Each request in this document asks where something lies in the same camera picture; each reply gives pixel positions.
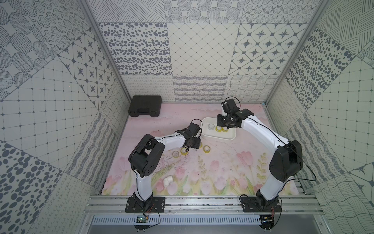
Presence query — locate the yellow tape roll two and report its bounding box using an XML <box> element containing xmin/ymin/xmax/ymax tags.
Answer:
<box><xmin>180</xmin><ymin>147</ymin><xmax>189</xmax><ymax>155</ymax></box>

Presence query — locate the yellow tape roll four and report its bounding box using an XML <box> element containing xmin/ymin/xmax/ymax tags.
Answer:
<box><xmin>203</xmin><ymin>145</ymin><xmax>211</xmax><ymax>153</ymax></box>

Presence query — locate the yellow tape roll one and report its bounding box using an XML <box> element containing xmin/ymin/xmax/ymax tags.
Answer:
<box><xmin>172</xmin><ymin>151</ymin><xmax>180</xmax><ymax>158</ymax></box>

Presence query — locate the clear tape roll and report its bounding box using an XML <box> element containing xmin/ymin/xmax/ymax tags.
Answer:
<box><xmin>208</xmin><ymin>123</ymin><xmax>215</xmax><ymax>130</ymax></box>

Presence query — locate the white pipe elbow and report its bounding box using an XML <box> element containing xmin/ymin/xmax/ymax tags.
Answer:
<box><xmin>163</xmin><ymin>175</ymin><xmax>173</xmax><ymax>187</ymax></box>

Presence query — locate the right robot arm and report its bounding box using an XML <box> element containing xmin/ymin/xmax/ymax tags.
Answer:
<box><xmin>217</xmin><ymin>107</ymin><xmax>303</xmax><ymax>203</ymax></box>

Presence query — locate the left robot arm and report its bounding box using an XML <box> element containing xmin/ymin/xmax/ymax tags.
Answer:
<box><xmin>129</xmin><ymin>122</ymin><xmax>203</xmax><ymax>202</ymax></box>

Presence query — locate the white storage box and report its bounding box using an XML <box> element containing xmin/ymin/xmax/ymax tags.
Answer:
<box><xmin>202</xmin><ymin>117</ymin><xmax>236</xmax><ymax>141</ymax></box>

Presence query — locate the black tool case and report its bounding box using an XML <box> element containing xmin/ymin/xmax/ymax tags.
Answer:
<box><xmin>128</xmin><ymin>96</ymin><xmax>162</xmax><ymax>117</ymax></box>

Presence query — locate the left circuit board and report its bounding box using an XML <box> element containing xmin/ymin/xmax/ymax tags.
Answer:
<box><xmin>136</xmin><ymin>215</ymin><xmax>148</xmax><ymax>223</ymax></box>

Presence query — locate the circuit board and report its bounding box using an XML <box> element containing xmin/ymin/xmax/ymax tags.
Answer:
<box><xmin>136</xmin><ymin>215</ymin><xmax>148</xmax><ymax>223</ymax></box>
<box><xmin>260</xmin><ymin>215</ymin><xmax>275</xmax><ymax>225</ymax></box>

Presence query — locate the right circuit board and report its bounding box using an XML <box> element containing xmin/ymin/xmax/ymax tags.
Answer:
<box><xmin>260</xmin><ymin>215</ymin><xmax>275</xmax><ymax>225</ymax></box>

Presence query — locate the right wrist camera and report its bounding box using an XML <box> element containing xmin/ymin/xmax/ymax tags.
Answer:
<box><xmin>221</xmin><ymin>98</ymin><xmax>240</xmax><ymax>116</ymax></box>

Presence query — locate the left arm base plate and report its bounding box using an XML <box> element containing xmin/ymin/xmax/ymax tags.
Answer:
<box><xmin>125</xmin><ymin>195</ymin><xmax>166</xmax><ymax>213</ymax></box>

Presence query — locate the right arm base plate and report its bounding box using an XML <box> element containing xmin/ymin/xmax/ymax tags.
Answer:
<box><xmin>239</xmin><ymin>195</ymin><xmax>282</xmax><ymax>213</ymax></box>

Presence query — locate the aluminium rail frame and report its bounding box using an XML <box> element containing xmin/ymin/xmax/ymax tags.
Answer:
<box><xmin>83</xmin><ymin>195</ymin><xmax>323</xmax><ymax>215</ymax></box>

